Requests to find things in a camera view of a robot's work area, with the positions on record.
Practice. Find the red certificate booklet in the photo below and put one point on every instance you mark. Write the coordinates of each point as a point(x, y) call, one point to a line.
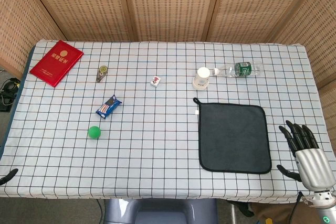
point(56, 63)

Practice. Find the blue snack packet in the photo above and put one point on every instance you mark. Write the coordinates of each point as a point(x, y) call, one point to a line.
point(108, 106)

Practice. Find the white mahjong tile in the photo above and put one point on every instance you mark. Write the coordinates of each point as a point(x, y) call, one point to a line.
point(155, 81)

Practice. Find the green ball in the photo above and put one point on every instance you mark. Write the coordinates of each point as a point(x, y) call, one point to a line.
point(94, 132)

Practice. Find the white paper cup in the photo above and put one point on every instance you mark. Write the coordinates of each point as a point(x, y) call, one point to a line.
point(201, 78)

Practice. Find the correction tape dispenser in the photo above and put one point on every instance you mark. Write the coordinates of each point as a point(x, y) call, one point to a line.
point(101, 73)

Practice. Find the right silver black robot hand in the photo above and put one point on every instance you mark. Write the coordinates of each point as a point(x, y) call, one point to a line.
point(312, 163)

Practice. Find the woven bamboo folding screen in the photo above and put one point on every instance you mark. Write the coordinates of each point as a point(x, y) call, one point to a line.
point(168, 3)

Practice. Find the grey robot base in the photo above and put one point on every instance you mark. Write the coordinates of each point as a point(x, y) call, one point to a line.
point(160, 211)

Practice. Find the dark grey yellow-backed cloth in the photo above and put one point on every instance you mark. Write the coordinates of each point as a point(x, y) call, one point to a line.
point(233, 138)

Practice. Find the clear plastic water bottle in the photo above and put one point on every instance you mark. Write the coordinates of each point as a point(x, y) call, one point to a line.
point(240, 69)

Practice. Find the black equipment on floor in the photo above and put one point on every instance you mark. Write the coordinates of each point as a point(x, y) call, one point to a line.
point(9, 93)

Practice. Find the white checkered tablecloth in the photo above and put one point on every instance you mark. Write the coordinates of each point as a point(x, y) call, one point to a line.
point(157, 140)

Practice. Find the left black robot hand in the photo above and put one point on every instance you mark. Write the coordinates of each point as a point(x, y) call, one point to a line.
point(8, 176)

